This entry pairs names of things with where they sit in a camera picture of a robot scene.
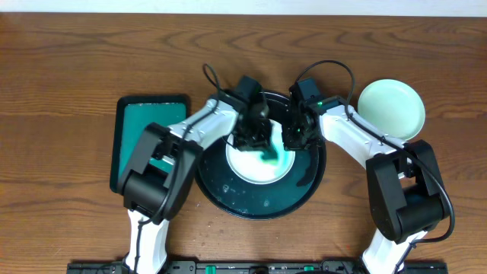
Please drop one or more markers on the white plate green stain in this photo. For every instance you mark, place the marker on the white plate green stain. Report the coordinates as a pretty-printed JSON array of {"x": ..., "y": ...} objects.
[{"x": 248, "y": 166}]

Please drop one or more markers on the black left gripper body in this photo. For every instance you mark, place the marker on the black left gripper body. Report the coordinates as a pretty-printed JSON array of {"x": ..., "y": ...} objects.
[{"x": 253, "y": 138}]

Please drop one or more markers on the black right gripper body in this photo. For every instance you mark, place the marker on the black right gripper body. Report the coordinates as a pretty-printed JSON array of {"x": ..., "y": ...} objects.
[{"x": 295, "y": 138}]

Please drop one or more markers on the black round tray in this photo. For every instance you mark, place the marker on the black round tray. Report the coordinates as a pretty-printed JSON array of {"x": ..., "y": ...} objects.
[{"x": 246, "y": 200}]

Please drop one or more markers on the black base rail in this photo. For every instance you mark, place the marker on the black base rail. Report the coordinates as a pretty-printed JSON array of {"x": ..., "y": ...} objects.
[{"x": 191, "y": 267}]

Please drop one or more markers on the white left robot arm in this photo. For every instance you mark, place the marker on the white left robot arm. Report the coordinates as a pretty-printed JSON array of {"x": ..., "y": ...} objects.
[{"x": 158, "y": 175}]

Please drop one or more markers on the dark green scrub sponge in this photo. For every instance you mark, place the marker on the dark green scrub sponge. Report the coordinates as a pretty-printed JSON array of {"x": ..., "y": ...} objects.
[{"x": 272, "y": 154}]

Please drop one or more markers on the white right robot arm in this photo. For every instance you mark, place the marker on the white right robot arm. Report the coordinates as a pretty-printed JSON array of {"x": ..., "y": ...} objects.
[{"x": 407, "y": 199}]

